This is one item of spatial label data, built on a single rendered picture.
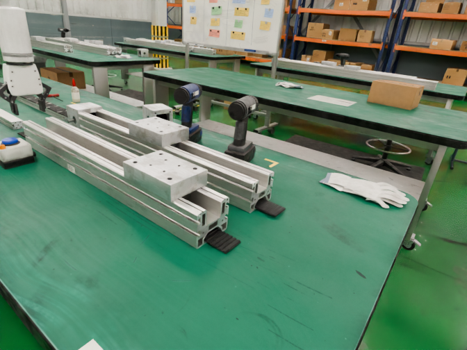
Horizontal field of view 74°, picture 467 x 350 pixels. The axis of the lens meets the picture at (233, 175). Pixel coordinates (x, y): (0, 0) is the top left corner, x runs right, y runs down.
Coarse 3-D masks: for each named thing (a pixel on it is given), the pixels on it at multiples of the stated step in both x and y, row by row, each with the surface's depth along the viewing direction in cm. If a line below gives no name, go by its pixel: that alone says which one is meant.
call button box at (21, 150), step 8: (0, 144) 89; (8, 144) 89; (16, 144) 90; (24, 144) 91; (0, 152) 86; (8, 152) 87; (16, 152) 89; (24, 152) 91; (32, 152) 92; (0, 160) 89; (8, 160) 88; (16, 160) 90; (24, 160) 91; (32, 160) 93; (8, 168) 89
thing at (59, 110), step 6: (0, 84) 172; (24, 96) 152; (30, 96) 153; (36, 102) 143; (48, 102) 145; (48, 108) 136; (54, 108) 136; (60, 108) 137; (60, 114) 130; (66, 114) 130
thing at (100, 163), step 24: (48, 120) 106; (48, 144) 94; (72, 144) 87; (96, 144) 91; (72, 168) 88; (96, 168) 80; (120, 168) 75; (120, 192) 75; (144, 192) 71; (192, 192) 70; (216, 192) 68; (144, 216) 72; (168, 216) 66; (192, 216) 61; (216, 216) 67; (192, 240) 63
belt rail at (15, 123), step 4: (0, 108) 132; (0, 112) 126; (4, 112) 127; (0, 116) 123; (4, 116) 123; (8, 116) 123; (12, 116) 123; (0, 120) 124; (4, 120) 121; (8, 120) 118; (12, 120) 119; (16, 120) 119; (20, 120) 120; (8, 124) 120; (12, 124) 117; (16, 124) 118; (20, 124) 120; (12, 128) 119; (16, 128) 119
